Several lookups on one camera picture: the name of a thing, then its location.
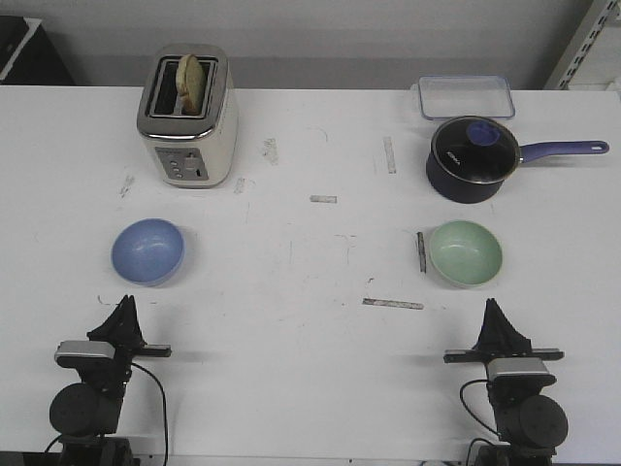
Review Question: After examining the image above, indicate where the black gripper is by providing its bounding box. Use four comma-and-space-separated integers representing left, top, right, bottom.
78, 295, 171, 388
443, 298, 564, 362

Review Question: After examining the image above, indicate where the blue bowl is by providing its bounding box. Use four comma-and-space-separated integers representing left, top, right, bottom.
111, 218, 185, 286

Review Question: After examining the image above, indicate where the green bowl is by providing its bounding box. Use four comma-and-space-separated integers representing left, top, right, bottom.
428, 220, 504, 287

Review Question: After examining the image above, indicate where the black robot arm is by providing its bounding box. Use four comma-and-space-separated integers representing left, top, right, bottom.
49, 295, 172, 465
443, 298, 569, 465

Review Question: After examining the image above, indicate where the dark blue saucepan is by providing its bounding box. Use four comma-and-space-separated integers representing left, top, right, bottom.
426, 141, 609, 204

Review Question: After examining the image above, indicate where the glass pot lid blue knob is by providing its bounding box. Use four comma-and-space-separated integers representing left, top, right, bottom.
431, 116, 519, 184

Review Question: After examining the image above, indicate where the cream and chrome toaster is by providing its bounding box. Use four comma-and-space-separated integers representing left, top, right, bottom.
137, 44, 239, 188

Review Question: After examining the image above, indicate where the clear plastic food container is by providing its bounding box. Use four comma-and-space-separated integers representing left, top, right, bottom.
410, 75, 515, 120

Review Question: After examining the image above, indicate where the bread slice in toaster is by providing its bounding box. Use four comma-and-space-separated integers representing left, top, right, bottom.
176, 54, 206, 115

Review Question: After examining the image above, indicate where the white metal shelf upright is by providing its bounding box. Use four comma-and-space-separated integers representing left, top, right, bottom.
542, 1, 620, 92

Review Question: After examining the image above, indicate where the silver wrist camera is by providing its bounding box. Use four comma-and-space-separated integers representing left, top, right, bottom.
54, 340, 115, 369
486, 357, 556, 386

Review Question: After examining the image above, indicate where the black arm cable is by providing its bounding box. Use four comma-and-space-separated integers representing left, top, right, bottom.
458, 379, 501, 441
130, 361, 169, 466

